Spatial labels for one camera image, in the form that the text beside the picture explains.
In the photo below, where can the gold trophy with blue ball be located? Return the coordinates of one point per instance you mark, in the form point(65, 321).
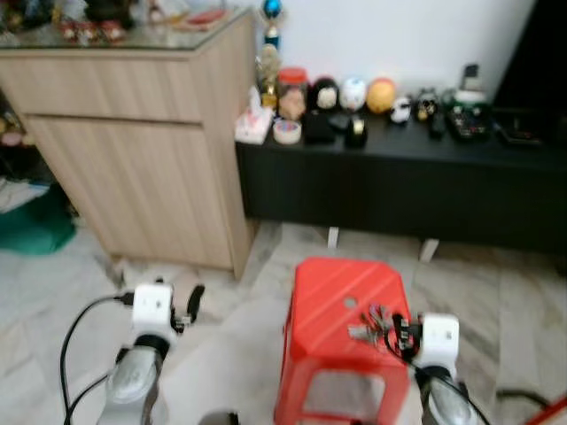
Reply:
point(269, 66)

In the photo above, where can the light wooden cabinet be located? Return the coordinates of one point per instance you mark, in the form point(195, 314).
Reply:
point(133, 150)

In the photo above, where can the black television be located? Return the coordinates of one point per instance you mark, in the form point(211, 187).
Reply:
point(540, 53)

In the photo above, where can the black round figurine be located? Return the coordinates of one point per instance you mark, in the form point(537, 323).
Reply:
point(324, 95)

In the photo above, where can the bunch of keys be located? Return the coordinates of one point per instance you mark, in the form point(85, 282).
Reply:
point(370, 326)

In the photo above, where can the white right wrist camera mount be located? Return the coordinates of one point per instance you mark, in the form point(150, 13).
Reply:
point(439, 341)

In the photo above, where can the yellow round figurine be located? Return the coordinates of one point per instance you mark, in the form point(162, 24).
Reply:
point(381, 96)

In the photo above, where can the black tape dispenser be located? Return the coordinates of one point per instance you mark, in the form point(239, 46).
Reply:
point(355, 133)

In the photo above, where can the white pink tissue box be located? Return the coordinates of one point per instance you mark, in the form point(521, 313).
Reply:
point(253, 124)

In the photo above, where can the black remote control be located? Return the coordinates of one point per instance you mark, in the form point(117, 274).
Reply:
point(466, 126)

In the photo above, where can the small black box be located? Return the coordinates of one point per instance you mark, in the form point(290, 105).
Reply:
point(317, 129)

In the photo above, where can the small white figurine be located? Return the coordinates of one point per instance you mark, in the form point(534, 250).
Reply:
point(400, 110)

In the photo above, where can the white console leg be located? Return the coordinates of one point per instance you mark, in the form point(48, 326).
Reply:
point(429, 250)
point(332, 237)

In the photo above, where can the red bar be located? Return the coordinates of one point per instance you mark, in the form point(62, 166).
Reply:
point(551, 412)

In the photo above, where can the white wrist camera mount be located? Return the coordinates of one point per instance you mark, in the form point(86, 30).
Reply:
point(152, 308)
point(439, 341)

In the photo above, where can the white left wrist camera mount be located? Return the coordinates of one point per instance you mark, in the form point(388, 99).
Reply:
point(152, 308)

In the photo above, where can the red plastic stool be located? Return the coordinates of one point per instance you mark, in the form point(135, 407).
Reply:
point(332, 301)

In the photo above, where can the flat black device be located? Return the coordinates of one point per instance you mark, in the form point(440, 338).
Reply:
point(518, 131)

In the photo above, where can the red tray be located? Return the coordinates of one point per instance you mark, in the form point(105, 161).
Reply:
point(206, 16)

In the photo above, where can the green bag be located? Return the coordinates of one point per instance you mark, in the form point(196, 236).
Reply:
point(35, 226)

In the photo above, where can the jar with red lid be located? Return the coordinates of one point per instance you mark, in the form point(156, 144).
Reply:
point(292, 93)

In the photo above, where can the red trinkets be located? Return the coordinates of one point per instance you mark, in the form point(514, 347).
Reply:
point(89, 31)

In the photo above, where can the small black figurine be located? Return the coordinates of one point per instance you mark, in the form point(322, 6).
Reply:
point(427, 104)

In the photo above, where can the white round figurine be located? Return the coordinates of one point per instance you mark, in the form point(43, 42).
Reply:
point(353, 93)

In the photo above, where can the green and white gadget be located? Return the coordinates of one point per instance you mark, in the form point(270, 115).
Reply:
point(467, 93)

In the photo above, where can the black low console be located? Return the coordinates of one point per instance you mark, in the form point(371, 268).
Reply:
point(399, 186)

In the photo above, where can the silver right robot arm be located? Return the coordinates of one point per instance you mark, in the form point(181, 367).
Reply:
point(447, 398)

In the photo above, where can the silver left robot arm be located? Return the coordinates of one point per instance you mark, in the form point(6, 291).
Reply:
point(133, 381)

